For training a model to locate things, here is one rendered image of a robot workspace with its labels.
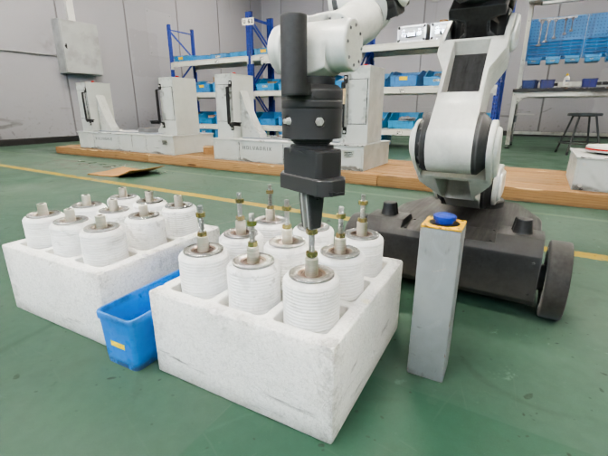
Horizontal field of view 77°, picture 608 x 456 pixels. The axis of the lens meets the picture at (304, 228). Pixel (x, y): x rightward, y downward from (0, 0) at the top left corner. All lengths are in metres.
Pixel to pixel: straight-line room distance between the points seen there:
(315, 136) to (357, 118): 2.33
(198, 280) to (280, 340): 0.21
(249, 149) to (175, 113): 0.98
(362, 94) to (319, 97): 2.32
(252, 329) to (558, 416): 0.55
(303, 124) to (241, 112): 3.03
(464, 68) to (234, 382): 0.90
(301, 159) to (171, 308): 0.38
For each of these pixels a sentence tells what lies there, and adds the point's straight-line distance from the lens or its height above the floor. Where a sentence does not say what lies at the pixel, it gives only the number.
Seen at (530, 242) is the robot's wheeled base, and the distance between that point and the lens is 1.08.
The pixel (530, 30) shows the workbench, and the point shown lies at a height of 1.54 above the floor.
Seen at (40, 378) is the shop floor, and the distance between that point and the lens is 0.97.
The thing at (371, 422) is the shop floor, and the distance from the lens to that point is 0.74.
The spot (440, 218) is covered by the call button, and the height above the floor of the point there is 0.33.
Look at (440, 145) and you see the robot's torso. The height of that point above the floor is 0.43.
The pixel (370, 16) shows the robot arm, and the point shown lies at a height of 0.65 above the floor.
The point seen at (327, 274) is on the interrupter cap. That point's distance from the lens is 0.63.
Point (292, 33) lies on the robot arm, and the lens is 0.52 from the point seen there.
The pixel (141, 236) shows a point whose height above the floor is 0.21.
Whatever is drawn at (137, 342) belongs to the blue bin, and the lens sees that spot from 0.86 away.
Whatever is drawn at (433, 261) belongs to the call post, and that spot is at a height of 0.25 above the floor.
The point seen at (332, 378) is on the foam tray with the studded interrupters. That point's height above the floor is 0.13.
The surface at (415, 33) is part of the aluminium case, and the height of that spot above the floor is 1.42.
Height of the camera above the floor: 0.51
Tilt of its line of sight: 17 degrees down
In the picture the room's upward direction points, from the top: straight up
